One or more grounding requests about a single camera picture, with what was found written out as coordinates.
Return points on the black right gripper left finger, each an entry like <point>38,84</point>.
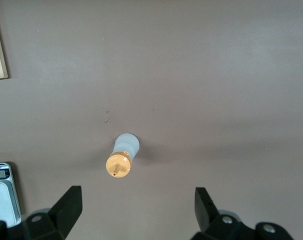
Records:
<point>64,215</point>

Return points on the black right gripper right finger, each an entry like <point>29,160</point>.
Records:
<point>209,220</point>

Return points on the translucent sauce bottle orange cap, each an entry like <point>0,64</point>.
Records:
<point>117,167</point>

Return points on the silver digital kitchen scale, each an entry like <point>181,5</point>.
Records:
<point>1,200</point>

